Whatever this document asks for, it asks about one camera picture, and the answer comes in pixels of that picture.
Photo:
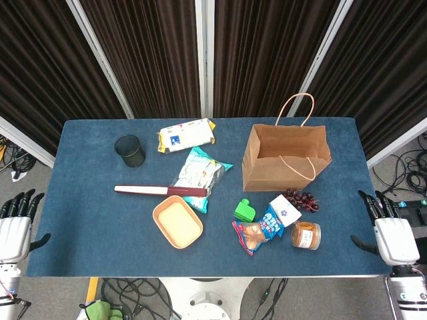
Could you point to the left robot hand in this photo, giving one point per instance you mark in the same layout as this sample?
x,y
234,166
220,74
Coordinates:
x,y
13,236

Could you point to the white table pedestal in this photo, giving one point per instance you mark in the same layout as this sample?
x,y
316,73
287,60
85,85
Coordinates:
x,y
203,300

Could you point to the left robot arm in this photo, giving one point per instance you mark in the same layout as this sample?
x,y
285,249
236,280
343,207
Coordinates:
x,y
8,283

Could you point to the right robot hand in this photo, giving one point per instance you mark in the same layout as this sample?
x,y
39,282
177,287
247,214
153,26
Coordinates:
x,y
395,240

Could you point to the peanut butter jar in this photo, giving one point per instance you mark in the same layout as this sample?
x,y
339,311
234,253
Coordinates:
x,y
305,235

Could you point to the blue felt table mat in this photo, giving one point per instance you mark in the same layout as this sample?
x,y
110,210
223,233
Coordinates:
x,y
100,233

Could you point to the teal clear snack bag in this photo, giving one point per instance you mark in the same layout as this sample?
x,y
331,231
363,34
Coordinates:
x,y
198,173

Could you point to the white paper scrap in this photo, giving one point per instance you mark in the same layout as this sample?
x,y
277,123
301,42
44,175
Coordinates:
x,y
18,176

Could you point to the green cloth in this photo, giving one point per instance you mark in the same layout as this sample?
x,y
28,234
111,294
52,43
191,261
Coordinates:
x,y
100,310

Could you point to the white flower paper cup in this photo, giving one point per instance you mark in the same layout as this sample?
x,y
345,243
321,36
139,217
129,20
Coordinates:
x,y
285,211

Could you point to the orange plastic container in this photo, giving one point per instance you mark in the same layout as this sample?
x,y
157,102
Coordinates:
x,y
177,221

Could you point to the maroon white long box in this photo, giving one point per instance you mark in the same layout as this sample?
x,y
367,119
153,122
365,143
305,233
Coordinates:
x,y
143,190

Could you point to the black mesh pen cup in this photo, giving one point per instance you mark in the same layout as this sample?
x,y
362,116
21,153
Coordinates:
x,y
131,153

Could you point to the blue red snack bag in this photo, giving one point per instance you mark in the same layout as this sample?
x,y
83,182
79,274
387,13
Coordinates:
x,y
255,236

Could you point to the green plastic block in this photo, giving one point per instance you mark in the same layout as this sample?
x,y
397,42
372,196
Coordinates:
x,y
245,211

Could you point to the yellow floor tape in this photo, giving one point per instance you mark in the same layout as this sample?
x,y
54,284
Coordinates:
x,y
92,290

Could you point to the brown paper bag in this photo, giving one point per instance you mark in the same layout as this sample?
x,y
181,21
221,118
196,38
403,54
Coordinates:
x,y
280,175

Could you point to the brown pleated partition panel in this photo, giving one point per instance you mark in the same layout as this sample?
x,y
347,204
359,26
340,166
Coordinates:
x,y
383,66
267,50
150,60
40,66

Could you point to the purple grape bunch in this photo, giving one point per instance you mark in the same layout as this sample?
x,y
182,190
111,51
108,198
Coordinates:
x,y
305,200

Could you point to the white yellow wipes pack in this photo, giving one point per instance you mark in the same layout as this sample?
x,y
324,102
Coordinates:
x,y
187,135

